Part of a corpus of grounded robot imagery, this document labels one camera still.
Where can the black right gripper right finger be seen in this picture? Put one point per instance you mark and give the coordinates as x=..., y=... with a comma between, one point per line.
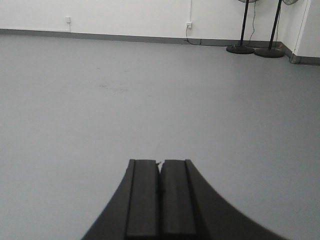
x=191, y=209

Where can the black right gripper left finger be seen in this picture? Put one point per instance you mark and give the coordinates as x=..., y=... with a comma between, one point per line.
x=132, y=213

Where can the black pedestal fan left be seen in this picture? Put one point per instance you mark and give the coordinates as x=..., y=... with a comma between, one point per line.
x=240, y=48

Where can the black pedestal fan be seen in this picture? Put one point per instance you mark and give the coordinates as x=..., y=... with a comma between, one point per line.
x=271, y=51
x=240, y=48

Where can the black pedestal fan right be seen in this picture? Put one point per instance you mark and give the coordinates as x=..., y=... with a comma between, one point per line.
x=271, y=51

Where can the white wall socket right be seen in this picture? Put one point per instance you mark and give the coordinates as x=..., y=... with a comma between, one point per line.
x=189, y=25

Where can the white wall socket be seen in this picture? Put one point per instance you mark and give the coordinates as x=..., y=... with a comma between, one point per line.
x=189, y=25
x=68, y=19

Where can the white wall socket left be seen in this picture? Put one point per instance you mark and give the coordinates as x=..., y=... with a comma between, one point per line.
x=68, y=19

